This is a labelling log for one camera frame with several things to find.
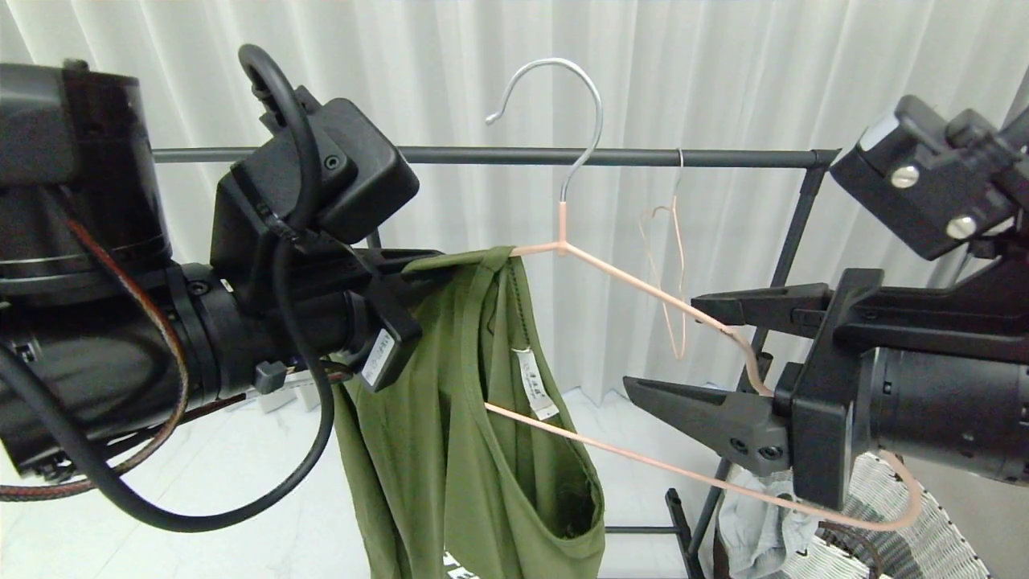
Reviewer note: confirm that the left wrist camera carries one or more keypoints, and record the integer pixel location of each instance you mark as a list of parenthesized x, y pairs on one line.
[(362, 169)]

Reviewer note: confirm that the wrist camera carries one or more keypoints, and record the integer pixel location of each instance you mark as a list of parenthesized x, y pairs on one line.
[(924, 185), (362, 169)]

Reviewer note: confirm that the white laundry basket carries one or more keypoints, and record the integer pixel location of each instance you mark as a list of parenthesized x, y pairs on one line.
[(924, 555)]

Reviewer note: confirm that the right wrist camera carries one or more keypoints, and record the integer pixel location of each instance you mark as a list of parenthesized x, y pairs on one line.
[(924, 185)]

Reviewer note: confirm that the black clothes rack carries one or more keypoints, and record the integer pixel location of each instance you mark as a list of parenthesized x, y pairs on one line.
[(482, 155)]

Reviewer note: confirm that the green sleeveless shirt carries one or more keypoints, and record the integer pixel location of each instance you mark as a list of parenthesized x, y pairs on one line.
[(434, 450)]

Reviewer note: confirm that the pink clothes hanger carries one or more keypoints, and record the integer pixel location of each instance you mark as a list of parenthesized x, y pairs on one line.
[(562, 229), (680, 241)]

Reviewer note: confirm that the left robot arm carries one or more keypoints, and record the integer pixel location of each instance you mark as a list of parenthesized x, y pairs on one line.
[(80, 161)]

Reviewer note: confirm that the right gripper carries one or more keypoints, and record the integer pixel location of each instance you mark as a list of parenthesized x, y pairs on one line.
[(828, 434)]

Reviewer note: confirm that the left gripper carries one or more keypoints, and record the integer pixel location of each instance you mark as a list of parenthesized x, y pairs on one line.
[(209, 338)]

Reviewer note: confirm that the pale grey garment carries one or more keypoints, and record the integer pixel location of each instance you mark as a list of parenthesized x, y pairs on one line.
[(760, 531)]

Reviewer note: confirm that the white curtain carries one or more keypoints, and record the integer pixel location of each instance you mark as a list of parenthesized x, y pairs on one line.
[(723, 80)]

